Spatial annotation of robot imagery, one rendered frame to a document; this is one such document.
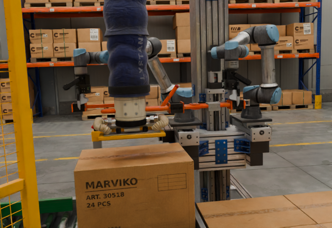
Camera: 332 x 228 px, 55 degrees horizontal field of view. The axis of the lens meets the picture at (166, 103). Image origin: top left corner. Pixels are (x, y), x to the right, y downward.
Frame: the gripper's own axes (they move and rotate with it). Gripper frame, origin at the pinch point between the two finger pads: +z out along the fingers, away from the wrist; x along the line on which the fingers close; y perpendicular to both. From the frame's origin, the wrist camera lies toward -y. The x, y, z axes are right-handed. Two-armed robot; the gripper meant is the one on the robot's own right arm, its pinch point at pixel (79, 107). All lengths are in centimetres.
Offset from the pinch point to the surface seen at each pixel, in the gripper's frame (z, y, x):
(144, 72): -21, 38, -32
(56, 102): 82, -163, 822
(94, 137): 24.1, 6.0, 22.4
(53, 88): 39, -167, 821
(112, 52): -31, 22, -33
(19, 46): -33, -13, -68
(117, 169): 26, 22, -45
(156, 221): 56, 40, -45
